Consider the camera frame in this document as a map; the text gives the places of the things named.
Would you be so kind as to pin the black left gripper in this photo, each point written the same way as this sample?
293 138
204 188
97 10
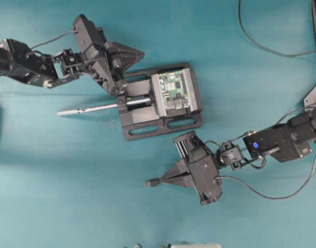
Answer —
91 41

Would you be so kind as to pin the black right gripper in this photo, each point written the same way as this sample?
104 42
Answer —
197 168

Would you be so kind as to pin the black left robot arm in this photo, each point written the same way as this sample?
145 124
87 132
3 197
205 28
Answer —
28 66

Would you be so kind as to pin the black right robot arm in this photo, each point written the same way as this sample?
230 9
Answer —
283 141

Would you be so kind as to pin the green PCB board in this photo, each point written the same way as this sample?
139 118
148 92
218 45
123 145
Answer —
174 92

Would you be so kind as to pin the black bench vise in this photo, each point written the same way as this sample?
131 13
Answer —
141 107

